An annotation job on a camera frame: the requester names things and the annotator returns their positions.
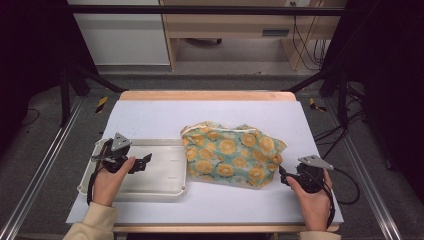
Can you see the black metal stand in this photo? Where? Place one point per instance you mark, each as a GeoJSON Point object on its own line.
{"type": "Point", "coordinates": [65, 100]}
{"type": "Point", "coordinates": [342, 100]}

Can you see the grey desk label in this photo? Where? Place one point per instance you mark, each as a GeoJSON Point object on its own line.
{"type": "Point", "coordinates": [275, 32]}

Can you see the person's right hand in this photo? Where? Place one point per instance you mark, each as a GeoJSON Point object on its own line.
{"type": "Point", "coordinates": [316, 208]}

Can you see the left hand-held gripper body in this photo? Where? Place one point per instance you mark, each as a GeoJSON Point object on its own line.
{"type": "Point", "coordinates": [116, 156]}

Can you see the person's left hand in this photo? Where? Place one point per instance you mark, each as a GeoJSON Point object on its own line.
{"type": "Point", "coordinates": [106, 186]}

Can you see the yellow black tape piece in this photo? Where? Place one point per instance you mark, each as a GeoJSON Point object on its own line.
{"type": "Point", "coordinates": [101, 104]}
{"type": "Point", "coordinates": [315, 105]}

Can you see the white plastic tray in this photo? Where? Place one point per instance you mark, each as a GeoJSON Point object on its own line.
{"type": "Point", "coordinates": [163, 173]}

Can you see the dark curtain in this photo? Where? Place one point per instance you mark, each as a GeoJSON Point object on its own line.
{"type": "Point", "coordinates": [30, 50]}
{"type": "Point", "coordinates": [390, 66]}

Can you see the aluminium floor rail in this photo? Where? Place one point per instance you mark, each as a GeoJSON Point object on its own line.
{"type": "Point", "coordinates": [43, 163]}
{"type": "Point", "coordinates": [366, 173]}

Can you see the orange print cloth bag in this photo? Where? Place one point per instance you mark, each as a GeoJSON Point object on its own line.
{"type": "Point", "coordinates": [230, 155]}

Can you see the black horizontal frame bar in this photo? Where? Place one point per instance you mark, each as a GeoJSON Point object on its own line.
{"type": "Point", "coordinates": [200, 10]}

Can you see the white table cover sheet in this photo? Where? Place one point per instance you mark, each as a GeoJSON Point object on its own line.
{"type": "Point", "coordinates": [206, 116]}

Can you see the light wooden desk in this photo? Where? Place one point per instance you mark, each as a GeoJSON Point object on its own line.
{"type": "Point", "coordinates": [230, 23]}

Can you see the white cabinet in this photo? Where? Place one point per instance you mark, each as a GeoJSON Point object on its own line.
{"type": "Point", "coordinates": [123, 40]}

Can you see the wooden table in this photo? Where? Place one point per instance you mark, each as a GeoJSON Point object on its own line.
{"type": "Point", "coordinates": [206, 95]}

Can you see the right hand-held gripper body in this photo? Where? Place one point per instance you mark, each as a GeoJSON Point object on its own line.
{"type": "Point", "coordinates": [310, 180]}

